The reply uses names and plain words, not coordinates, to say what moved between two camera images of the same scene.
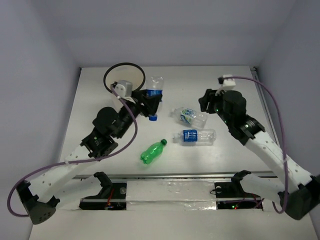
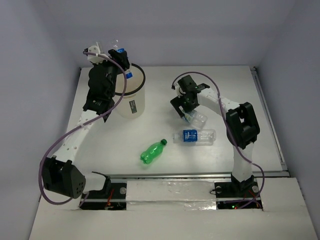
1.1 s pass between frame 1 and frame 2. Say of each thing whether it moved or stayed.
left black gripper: moved
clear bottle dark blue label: stayed
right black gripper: moved
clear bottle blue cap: moved
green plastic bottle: stayed
